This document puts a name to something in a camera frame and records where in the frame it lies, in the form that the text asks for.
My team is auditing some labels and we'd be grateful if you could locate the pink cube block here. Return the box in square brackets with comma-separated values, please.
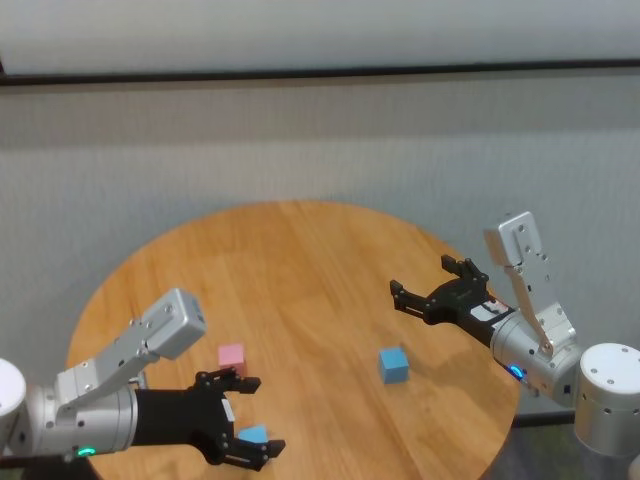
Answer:
[217, 342, 248, 377]

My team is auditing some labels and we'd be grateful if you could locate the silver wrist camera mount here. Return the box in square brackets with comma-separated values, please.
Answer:
[54, 287, 209, 416]
[483, 210, 576, 359]

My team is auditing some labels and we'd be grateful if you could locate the blue cube block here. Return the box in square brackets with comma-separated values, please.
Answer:
[237, 424, 269, 446]
[377, 347, 410, 385]

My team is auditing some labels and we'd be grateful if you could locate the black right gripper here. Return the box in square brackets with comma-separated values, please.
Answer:
[390, 255, 511, 346]

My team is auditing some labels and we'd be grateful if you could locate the black wall rail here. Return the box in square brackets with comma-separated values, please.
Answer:
[0, 58, 640, 87]

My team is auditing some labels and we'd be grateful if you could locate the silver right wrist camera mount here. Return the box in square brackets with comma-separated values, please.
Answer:
[483, 210, 576, 359]

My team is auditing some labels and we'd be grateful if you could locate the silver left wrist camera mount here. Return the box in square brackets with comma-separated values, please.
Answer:
[54, 287, 209, 416]

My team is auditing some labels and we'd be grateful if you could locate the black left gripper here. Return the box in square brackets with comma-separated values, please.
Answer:
[135, 367, 286, 472]

